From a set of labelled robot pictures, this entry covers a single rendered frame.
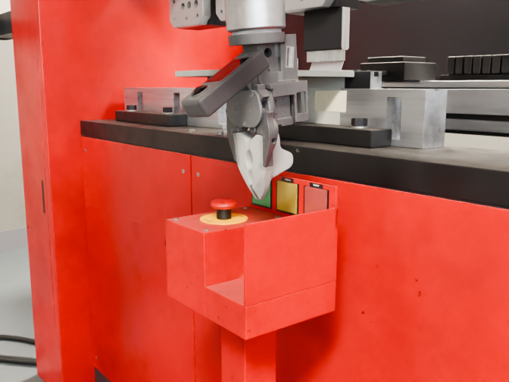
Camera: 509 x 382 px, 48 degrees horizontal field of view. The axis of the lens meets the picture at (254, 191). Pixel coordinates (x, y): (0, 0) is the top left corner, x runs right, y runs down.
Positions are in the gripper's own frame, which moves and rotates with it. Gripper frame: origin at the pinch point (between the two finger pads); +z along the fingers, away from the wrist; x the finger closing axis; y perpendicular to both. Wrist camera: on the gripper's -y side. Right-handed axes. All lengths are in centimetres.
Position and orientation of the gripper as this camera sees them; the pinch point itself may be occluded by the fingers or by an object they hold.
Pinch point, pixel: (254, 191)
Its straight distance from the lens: 76.0
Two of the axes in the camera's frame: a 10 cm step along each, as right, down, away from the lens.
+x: -6.1, -1.4, 7.8
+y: 7.9, -2.0, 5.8
